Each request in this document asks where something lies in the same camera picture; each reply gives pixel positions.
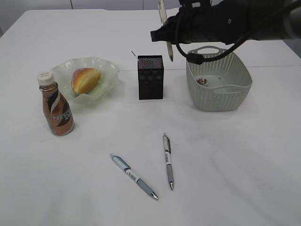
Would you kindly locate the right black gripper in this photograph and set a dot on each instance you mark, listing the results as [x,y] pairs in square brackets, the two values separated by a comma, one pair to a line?
[225,22]

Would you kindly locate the beige and white pen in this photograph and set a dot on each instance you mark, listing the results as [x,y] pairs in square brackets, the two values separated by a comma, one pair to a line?
[163,18]

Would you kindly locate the small paper ball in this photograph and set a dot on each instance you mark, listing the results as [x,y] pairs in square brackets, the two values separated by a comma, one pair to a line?
[202,82]

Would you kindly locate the orange bread roll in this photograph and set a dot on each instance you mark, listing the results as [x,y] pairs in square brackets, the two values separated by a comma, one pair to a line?
[84,80]

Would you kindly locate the grey pen with clip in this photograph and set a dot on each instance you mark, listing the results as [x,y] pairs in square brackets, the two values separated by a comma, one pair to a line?
[167,152]

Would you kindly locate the brown coffee bottle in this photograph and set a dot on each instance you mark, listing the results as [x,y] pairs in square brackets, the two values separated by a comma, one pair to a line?
[56,108]

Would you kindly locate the blue-grey pen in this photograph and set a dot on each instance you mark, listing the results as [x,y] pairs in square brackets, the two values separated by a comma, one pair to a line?
[139,181]

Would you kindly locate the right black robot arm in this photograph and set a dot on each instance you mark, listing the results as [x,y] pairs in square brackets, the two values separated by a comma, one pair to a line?
[266,25]

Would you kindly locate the black mesh pen holder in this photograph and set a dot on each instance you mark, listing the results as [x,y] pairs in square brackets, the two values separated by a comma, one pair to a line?
[150,77]

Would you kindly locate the grey-green plastic basket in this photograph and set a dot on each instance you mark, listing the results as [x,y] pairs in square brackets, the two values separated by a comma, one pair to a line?
[229,82]

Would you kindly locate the green wavy glass plate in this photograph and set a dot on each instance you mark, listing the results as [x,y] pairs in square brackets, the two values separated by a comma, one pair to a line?
[63,76]

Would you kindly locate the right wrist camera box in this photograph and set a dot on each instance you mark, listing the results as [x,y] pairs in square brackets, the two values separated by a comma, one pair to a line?
[195,3]

